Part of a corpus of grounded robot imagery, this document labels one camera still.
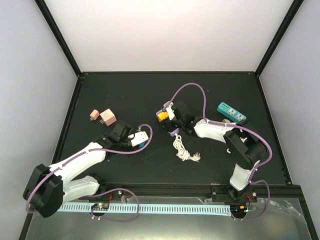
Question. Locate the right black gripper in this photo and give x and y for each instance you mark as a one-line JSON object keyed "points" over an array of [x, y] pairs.
{"points": [[168, 127]]}

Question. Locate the purple power strip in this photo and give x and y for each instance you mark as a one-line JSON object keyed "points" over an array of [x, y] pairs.
{"points": [[172, 134]]}

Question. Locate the blue cube socket adapter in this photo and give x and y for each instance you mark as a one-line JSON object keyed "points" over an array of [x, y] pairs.
{"points": [[141, 145]]}

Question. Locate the pink cube socket adapter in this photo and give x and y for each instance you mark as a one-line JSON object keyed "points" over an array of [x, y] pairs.
{"points": [[107, 117]]}

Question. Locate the teal power strip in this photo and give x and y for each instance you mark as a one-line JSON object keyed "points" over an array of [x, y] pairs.
{"points": [[230, 112]]}

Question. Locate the small pink charger plug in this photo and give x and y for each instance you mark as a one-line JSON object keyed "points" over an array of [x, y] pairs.
{"points": [[94, 115]]}

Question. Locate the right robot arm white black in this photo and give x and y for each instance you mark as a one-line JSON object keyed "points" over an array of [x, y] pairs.
{"points": [[246, 149]]}

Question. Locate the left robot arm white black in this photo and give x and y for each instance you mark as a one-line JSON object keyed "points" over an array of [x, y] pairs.
{"points": [[113, 141]]}

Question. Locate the yellow cube socket adapter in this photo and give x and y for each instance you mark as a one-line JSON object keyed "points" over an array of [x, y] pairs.
{"points": [[163, 115]]}

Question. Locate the left circuit board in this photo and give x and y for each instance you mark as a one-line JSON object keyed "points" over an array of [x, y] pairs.
{"points": [[102, 206]]}

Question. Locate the circuit board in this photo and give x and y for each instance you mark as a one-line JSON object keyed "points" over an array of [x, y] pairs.
{"points": [[236, 209], [102, 206]]}

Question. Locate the right circuit board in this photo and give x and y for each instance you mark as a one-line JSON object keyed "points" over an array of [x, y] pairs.
{"points": [[236, 209]]}

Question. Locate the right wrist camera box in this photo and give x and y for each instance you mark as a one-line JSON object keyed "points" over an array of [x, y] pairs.
{"points": [[167, 107]]}

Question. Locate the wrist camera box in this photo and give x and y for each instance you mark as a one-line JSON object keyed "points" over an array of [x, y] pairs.
{"points": [[167, 107], [137, 138]]}

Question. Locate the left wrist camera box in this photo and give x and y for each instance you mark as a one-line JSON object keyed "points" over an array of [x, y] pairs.
{"points": [[137, 138]]}

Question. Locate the light blue slotted cable duct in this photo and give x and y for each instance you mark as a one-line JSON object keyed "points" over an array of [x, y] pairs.
{"points": [[142, 208]]}

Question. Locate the black front rail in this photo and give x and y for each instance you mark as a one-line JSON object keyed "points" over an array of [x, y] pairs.
{"points": [[218, 193]]}

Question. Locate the right black frame post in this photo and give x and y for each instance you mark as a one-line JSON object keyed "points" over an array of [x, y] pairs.
{"points": [[283, 27]]}

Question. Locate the black frame post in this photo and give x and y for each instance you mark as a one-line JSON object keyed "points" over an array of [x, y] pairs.
{"points": [[283, 27], [46, 13]]}

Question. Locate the left black frame post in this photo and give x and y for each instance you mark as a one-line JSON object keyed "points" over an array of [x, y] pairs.
{"points": [[46, 13]]}

